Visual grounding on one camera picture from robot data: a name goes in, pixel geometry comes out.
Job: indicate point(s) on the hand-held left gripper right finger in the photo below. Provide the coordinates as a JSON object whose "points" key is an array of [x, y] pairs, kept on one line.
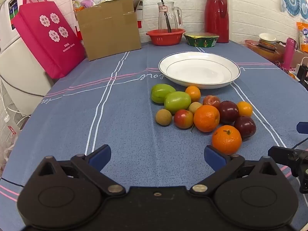
{"points": [[214, 156]]}

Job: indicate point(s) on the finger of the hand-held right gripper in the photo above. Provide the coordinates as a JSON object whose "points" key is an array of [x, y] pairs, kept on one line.
{"points": [[303, 127], [288, 157]]}

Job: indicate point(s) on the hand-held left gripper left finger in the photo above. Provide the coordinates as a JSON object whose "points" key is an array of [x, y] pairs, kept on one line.
{"points": [[101, 156]]}

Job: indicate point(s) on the large orange mandarin with stem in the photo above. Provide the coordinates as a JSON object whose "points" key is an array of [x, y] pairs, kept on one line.
{"points": [[226, 140]]}

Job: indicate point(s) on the dark purple plum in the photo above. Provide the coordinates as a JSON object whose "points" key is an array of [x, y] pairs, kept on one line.
{"points": [[245, 126], [228, 112]]}

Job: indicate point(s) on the small red plum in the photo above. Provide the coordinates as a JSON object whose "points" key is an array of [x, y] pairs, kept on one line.
{"points": [[183, 119], [211, 100]]}

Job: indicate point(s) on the yellow-brown longan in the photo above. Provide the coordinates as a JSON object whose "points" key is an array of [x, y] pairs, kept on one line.
{"points": [[194, 106], [163, 117]]}

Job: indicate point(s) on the small yellow-orange tangerine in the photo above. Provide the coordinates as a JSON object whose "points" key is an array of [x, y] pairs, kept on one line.
{"points": [[245, 109]]}

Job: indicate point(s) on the small orange tangerine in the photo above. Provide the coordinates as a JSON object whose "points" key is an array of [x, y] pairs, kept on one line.
{"points": [[193, 93]]}

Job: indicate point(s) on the green jujube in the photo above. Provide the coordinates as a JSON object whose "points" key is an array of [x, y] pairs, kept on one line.
{"points": [[158, 92], [176, 101]]}

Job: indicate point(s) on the white round plate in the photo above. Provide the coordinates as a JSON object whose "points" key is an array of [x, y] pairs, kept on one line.
{"points": [[199, 69]]}

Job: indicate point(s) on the blue checked tablecloth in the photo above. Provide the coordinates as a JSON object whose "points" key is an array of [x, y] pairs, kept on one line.
{"points": [[120, 125]]}

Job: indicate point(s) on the black device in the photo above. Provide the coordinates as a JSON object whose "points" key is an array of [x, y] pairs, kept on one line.
{"points": [[303, 74]]}

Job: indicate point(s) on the pink bottle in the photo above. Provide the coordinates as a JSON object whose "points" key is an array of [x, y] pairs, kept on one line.
{"points": [[289, 53]]}

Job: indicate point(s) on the orange snack packet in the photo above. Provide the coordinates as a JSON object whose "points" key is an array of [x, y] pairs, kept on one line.
{"points": [[302, 36]]}

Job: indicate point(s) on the white power plug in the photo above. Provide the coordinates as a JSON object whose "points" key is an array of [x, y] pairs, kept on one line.
{"points": [[7, 119]]}

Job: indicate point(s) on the white rounded appliance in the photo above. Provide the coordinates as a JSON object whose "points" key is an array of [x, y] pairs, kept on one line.
{"points": [[21, 77]]}

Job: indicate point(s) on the green instant noodle bowl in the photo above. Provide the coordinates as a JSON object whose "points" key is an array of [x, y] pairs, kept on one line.
{"points": [[201, 42]]}

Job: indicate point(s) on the cardboard box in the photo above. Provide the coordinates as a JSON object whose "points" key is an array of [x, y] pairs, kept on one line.
{"points": [[108, 31]]}

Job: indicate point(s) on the red plastic basket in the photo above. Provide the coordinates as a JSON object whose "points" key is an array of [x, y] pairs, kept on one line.
{"points": [[166, 38]]}

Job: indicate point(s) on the pink tote bag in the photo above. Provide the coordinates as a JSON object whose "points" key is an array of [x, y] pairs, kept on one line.
{"points": [[48, 33]]}

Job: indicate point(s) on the red thermos jug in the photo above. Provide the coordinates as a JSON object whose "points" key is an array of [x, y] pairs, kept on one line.
{"points": [[216, 16]]}

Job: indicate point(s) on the glass pitcher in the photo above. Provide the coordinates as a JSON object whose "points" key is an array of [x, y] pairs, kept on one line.
{"points": [[174, 16]]}

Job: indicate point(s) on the metal utensil in pitcher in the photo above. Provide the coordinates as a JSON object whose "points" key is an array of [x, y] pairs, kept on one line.
{"points": [[166, 19]]}

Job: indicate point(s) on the white water purifier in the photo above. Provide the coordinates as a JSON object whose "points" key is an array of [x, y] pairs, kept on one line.
{"points": [[6, 21]]}

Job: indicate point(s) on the small blue patterned wall plate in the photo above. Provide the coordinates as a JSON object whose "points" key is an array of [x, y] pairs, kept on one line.
{"points": [[304, 7]]}

